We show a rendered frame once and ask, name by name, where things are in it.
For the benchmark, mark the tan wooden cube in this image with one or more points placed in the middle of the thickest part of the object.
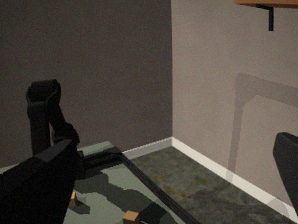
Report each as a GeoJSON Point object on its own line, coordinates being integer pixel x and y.
{"type": "Point", "coordinates": [131, 218]}
{"type": "Point", "coordinates": [73, 201]}

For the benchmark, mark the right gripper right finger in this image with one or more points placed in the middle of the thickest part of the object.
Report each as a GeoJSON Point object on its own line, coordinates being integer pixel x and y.
{"type": "Point", "coordinates": [285, 153]}

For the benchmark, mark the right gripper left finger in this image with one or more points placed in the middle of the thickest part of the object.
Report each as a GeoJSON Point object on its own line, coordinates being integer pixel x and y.
{"type": "Point", "coordinates": [39, 190]}

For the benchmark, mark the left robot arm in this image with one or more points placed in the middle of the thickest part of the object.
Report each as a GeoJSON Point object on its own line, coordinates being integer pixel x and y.
{"type": "Point", "coordinates": [40, 112]}

